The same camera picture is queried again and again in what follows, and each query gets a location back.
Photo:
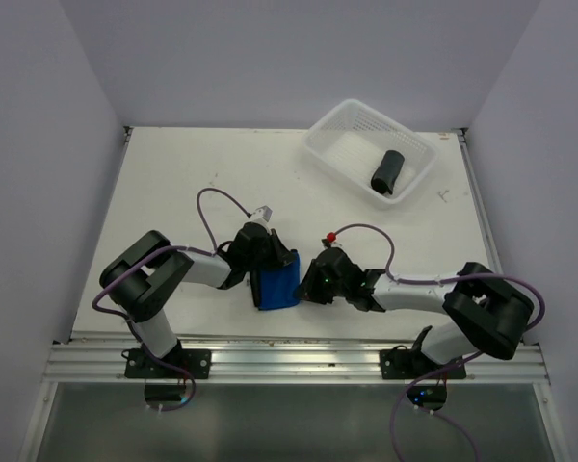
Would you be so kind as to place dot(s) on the blue and black towel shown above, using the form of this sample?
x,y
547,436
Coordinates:
x,y
275,289

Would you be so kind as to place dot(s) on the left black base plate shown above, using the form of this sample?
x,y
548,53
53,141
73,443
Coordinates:
x,y
196,361

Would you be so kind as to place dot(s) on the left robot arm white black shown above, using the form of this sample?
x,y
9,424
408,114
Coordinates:
x,y
138,284

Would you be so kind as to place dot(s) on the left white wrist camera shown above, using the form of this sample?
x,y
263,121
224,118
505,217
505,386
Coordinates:
x,y
261,215

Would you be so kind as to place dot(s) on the white plastic mesh basket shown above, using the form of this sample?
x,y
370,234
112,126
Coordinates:
x,y
350,141

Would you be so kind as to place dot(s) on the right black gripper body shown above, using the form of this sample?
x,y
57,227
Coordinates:
x,y
318,288

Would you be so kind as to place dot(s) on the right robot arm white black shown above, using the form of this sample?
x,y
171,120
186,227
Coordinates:
x,y
486,313

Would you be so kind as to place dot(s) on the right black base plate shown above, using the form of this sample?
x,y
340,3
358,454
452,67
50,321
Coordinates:
x,y
402,363

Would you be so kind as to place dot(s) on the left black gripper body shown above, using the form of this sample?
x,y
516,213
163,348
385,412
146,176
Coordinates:
x,y
266,257

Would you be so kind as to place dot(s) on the aluminium mounting rail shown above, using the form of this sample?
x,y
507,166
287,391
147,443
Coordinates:
x,y
100,360

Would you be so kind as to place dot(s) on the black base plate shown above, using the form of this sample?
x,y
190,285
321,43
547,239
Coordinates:
x,y
402,363
196,361

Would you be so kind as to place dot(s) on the purple and black towel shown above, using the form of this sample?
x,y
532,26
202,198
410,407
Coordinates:
x,y
384,178

